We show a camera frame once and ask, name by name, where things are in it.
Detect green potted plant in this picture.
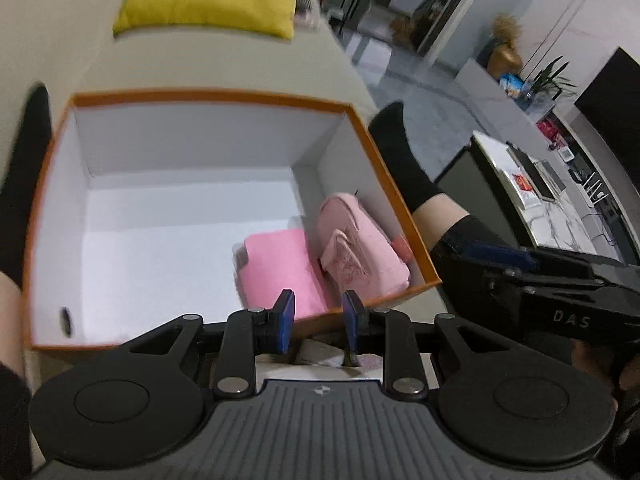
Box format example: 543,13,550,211
525,55,577,105

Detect pink flat cloth case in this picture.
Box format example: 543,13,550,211
239,229,335,321

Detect black television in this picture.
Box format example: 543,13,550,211
574,47,640,188

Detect gold vase dried flowers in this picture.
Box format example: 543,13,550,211
487,13,523,80

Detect marble coffee table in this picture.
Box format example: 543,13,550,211
436,131,624,262

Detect person leg black sock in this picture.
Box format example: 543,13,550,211
0,83,54,480
368,101,510,325

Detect orange cardboard storage box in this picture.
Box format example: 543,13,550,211
24,89,439,350

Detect person left leg black sock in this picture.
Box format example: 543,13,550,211
0,83,54,480

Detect pink pouch bag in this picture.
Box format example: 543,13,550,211
318,193,410,301

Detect person right leg black sock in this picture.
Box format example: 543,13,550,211
368,101,510,325

